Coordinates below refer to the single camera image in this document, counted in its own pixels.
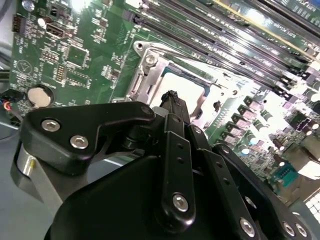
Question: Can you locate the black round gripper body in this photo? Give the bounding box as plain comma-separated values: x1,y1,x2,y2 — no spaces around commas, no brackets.
44,154,236,240

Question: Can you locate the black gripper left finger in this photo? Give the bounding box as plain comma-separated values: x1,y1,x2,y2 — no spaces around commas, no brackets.
19,89,197,222

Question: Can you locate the metal socket cover frame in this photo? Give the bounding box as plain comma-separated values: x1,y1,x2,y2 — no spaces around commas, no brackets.
136,47,253,121

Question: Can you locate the silver green CPU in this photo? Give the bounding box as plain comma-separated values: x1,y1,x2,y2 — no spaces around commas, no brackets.
162,66,221,118

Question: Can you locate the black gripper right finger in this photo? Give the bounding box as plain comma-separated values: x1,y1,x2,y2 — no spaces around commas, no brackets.
174,91,315,240

